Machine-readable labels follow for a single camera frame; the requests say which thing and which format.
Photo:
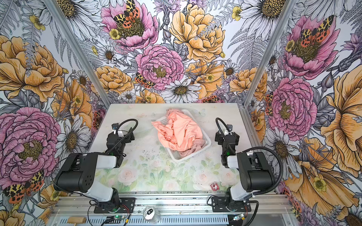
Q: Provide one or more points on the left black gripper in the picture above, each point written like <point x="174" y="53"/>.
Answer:
<point x="120" y="137"/>

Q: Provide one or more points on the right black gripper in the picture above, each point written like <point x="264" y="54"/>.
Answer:
<point x="227" y="138"/>

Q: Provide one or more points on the peach graphic t-shirt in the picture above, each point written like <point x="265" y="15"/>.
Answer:
<point x="179" y="132"/>

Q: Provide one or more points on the white plastic laundry basket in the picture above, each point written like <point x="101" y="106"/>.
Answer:
<point x="174" y="154"/>

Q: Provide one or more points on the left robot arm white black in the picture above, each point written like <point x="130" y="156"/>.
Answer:
<point x="77" y="174"/>

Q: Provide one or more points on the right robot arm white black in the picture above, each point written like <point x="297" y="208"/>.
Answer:
<point x="255" y="174"/>

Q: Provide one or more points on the dusty pink garment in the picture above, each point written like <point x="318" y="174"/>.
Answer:
<point x="197" y="145"/>

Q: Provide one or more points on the small red white card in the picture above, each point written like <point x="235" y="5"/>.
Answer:
<point x="214" y="186"/>

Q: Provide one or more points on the right green circuit board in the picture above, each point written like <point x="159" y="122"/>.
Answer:
<point x="239" y="217"/>

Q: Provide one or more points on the silver drink can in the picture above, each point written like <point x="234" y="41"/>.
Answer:
<point x="151" y="214"/>

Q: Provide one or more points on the wooden block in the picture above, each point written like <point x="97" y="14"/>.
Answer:
<point x="76" y="220"/>

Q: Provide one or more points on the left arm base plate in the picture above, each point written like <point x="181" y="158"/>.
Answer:
<point x="126" y="205"/>

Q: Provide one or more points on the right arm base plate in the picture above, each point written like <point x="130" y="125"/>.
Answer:
<point x="225" y="204"/>

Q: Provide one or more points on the aluminium frame rail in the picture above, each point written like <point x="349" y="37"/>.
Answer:
<point x="173" y="204"/>

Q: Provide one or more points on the right aluminium corner post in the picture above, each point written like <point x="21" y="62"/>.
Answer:
<point x="274" y="39"/>

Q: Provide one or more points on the aluminium corner post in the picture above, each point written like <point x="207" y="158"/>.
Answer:
<point x="71" y="38"/>
<point x="274" y="39"/>

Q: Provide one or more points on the left aluminium corner post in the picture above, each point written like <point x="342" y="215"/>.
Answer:
<point x="71" y="38"/>

